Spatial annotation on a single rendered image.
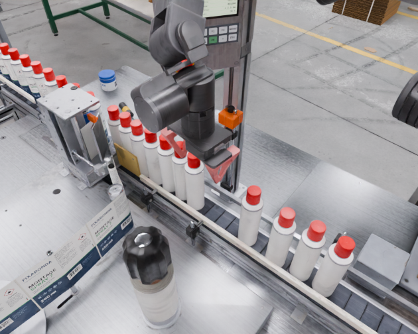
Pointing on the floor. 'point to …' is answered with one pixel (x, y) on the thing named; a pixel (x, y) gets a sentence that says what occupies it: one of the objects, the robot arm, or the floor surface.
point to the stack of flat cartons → (367, 9)
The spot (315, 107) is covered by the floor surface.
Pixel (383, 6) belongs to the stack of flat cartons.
